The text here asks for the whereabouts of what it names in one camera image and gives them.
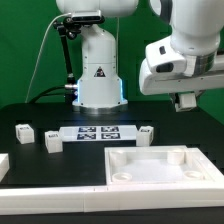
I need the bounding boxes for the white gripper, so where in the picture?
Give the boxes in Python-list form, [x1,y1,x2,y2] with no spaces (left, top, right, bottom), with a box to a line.
[139,54,224,95]

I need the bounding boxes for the white square tabletop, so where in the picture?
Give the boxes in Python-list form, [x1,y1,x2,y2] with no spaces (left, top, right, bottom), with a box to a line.
[104,146,224,185]

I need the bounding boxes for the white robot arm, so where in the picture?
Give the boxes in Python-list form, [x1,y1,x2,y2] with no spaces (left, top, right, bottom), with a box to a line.
[56,0,224,114]

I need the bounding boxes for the white obstacle fence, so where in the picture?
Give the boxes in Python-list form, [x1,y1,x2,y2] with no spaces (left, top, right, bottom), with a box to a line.
[0,147,224,216]

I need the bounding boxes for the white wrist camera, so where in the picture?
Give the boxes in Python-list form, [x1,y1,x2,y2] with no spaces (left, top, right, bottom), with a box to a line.
[145,36,193,76]

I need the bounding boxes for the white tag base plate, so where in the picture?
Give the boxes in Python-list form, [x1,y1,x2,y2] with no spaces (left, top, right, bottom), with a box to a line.
[59,125,137,142]

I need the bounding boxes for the grey mounted camera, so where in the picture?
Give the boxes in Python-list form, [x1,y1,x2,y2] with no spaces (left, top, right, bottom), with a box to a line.
[71,10,104,24]

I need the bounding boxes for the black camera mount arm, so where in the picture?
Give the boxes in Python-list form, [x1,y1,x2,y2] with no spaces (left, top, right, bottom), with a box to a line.
[53,17,81,103]

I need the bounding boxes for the black base cables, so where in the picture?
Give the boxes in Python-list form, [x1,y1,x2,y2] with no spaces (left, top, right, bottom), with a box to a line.
[28,85,75,104]

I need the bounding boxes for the white camera cable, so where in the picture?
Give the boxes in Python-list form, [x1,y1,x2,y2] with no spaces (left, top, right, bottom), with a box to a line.
[24,12,73,104]

